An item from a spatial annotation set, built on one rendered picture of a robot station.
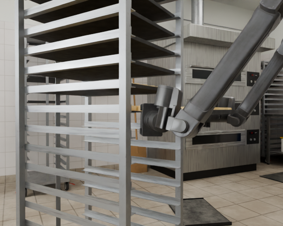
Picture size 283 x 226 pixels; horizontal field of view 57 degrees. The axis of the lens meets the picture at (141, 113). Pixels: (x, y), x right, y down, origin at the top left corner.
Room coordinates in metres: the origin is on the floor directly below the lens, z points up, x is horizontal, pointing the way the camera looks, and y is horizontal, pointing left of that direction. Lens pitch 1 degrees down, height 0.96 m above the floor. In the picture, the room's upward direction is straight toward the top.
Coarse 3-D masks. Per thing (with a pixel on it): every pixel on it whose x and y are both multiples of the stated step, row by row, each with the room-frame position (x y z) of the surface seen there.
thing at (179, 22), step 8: (176, 8) 1.27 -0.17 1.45; (176, 24) 1.27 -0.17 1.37; (176, 40) 1.27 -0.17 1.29; (176, 48) 1.27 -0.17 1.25; (176, 56) 1.27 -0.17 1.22; (176, 64) 1.27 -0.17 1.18; (176, 80) 1.27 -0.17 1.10; (176, 136) 1.27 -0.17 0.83; (176, 152) 1.27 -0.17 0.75; (176, 160) 1.27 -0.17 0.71; (176, 176) 1.27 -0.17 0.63; (176, 192) 1.27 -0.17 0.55; (176, 208) 1.27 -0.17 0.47
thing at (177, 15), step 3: (180, 12) 1.26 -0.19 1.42; (177, 15) 1.27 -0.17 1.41; (180, 15) 1.26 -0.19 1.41; (168, 18) 1.26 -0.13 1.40; (171, 18) 1.26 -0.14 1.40; (174, 18) 1.26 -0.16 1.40; (177, 18) 1.26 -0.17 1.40; (156, 21) 1.30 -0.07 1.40; (159, 21) 1.30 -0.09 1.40; (162, 21) 1.30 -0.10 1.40; (165, 21) 1.30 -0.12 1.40
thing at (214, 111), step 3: (132, 111) 0.91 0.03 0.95; (135, 111) 0.90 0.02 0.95; (138, 111) 0.90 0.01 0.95; (141, 111) 0.89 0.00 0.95; (213, 111) 0.81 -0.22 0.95; (216, 111) 0.83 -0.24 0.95; (219, 111) 0.86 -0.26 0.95; (222, 111) 0.90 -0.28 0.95; (225, 111) 0.92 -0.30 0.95; (228, 111) 0.96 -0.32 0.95; (231, 111) 1.00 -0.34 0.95; (234, 111) 1.04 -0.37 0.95; (237, 111) 1.08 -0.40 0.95; (213, 114) 0.81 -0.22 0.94
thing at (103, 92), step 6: (132, 84) 0.95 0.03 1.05; (138, 84) 0.99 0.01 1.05; (90, 90) 1.10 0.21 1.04; (96, 90) 1.10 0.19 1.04; (102, 90) 1.10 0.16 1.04; (108, 90) 1.10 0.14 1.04; (114, 90) 1.10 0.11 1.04; (132, 90) 1.10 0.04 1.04; (138, 90) 1.10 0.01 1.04; (144, 90) 1.10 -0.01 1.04; (150, 90) 1.10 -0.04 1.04; (156, 90) 1.11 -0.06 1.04
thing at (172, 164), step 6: (84, 150) 1.60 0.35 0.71; (132, 156) 1.41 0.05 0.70; (138, 156) 1.39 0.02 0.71; (138, 162) 1.37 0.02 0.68; (144, 162) 1.37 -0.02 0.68; (150, 162) 1.35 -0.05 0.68; (156, 162) 1.33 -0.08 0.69; (162, 162) 1.31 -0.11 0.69; (168, 162) 1.29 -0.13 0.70; (174, 162) 1.27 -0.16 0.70; (180, 162) 1.26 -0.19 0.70
